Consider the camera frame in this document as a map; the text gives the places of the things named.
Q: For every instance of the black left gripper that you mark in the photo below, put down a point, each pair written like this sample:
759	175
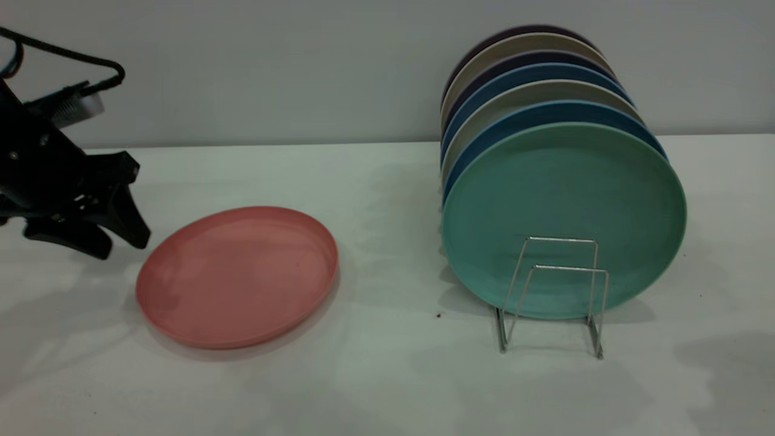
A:
42	169

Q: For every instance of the pink round plate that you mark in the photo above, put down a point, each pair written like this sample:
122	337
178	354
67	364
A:
236	272

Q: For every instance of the beige plate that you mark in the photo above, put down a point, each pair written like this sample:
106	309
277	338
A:
533	43
533	91

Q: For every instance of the blue plate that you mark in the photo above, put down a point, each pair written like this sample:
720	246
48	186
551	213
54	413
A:
545	112
533	71

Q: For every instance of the dark purple plate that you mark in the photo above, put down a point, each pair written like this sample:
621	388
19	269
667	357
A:
527	29
533	57

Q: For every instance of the green plate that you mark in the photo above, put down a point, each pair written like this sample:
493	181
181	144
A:
563	194

